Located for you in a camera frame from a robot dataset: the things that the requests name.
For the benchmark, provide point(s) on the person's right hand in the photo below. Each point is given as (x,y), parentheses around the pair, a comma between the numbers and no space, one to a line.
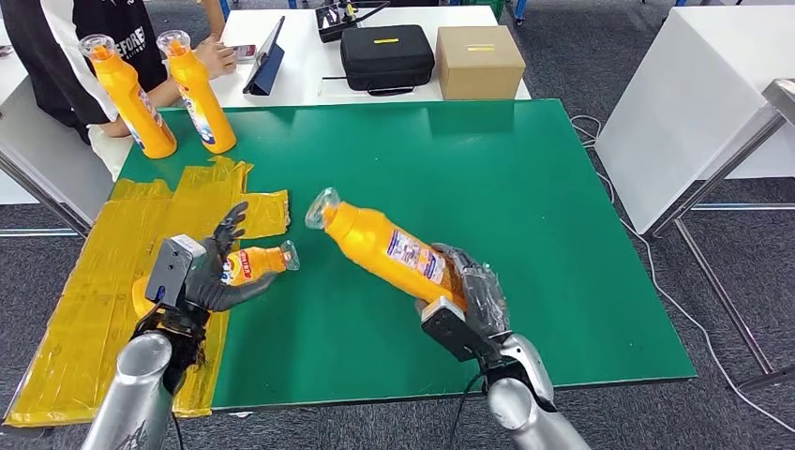
(217,59)

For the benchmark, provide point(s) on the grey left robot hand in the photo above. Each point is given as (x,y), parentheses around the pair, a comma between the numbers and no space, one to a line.
(208,282)

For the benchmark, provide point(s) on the orange detergent bottle clear cap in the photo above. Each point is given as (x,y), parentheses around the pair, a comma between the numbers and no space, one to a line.
(200,105)
(258,261)
(133,112)
(379,248)

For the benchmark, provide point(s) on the person's left forearm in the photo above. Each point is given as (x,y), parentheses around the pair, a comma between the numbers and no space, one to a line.
(212,17)

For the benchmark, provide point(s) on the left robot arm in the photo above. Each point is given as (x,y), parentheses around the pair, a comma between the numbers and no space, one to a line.
(136,397)

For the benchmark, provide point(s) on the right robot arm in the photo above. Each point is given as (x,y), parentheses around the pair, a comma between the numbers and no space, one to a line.
(528,404)

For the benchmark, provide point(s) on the person's right forearm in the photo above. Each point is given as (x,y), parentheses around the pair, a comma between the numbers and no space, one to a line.
(163,93)

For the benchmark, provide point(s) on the grey smartphone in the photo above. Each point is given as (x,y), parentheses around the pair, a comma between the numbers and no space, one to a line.
(245,51)

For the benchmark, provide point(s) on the tablet with navy case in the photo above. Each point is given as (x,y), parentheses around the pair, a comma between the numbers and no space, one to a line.
(267,64)

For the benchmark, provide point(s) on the blue metal rack leg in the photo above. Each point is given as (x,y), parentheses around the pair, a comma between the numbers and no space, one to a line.
(224,7)
(520,9)

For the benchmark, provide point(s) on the black remote controller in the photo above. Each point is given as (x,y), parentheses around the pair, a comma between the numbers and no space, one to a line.
(332,22)

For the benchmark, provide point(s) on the yellow taped plastic mat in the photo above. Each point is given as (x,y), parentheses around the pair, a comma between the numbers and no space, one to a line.
(81,323)

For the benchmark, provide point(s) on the person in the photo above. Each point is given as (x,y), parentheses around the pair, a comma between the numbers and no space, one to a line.
(56,68)

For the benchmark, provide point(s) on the black carry case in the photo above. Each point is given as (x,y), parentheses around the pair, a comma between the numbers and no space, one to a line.
(385,60)

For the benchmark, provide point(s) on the grey desk with metal legs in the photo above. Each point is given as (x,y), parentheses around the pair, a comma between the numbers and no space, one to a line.
(37,161)

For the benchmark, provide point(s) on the brown cardboard box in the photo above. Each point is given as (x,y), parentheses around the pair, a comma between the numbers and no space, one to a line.
(478,66)

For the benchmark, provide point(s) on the white side table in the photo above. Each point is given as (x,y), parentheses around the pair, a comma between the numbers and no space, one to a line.
(683,112)

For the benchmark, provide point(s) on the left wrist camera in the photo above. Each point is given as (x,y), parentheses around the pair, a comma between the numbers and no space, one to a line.
(169,270)

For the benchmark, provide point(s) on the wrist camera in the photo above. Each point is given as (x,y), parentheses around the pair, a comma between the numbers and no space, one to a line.
(450,326)
(169,270)

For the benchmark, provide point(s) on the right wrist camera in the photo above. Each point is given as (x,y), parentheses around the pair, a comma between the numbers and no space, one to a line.
(450,326)

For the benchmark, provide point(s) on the silver metal table frame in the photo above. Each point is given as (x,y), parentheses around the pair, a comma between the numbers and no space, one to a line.
(779,102)

